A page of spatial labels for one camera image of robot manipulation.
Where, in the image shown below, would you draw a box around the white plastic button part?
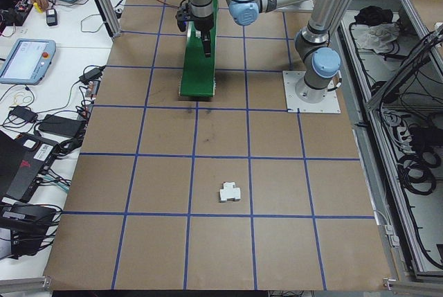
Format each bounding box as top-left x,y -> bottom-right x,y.
217,181 -> 242,204

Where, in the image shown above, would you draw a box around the green belt conveyor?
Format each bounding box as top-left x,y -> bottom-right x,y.
178,0 -> 219,101

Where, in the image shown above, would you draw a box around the small connector board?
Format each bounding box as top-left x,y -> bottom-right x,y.
84,80 -> 102,100

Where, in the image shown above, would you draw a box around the large black power brick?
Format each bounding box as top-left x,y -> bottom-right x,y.
37,114 -> 87,139

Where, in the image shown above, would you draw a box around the black cloth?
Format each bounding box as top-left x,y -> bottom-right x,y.
354,5 -> 396,25

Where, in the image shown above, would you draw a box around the white crumpled bag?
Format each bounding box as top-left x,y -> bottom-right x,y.
359,22 -> 403,54

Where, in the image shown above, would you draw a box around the white power strip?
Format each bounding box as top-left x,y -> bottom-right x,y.
382,111 -> 416,143

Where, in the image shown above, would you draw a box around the black computer with white label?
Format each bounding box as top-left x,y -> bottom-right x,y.
0,131 -> 60,201

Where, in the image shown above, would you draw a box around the black equipment box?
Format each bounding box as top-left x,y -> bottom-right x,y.
0,202 -> 59,260

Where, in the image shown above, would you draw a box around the aluminium table edge bar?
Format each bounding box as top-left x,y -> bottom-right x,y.
0,275 -> 53,291
381,276 -> 443,293

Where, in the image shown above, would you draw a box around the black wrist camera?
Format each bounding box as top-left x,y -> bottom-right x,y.
175,2 -> 191,33

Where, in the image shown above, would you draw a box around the aluminium extrusion post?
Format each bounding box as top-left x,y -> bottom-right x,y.
78,0 -> 121,39

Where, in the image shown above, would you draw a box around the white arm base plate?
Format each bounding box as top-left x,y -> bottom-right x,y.
282,70 -> 342,115

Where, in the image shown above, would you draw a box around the yellow cable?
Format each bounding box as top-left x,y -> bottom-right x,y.
8,90 -> 36,106

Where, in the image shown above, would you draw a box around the metal bar frame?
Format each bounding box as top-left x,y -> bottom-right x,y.
337,0 -> 443,282

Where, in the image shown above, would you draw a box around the coiled black cables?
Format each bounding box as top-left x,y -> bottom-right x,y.
395,150 -> 440,195

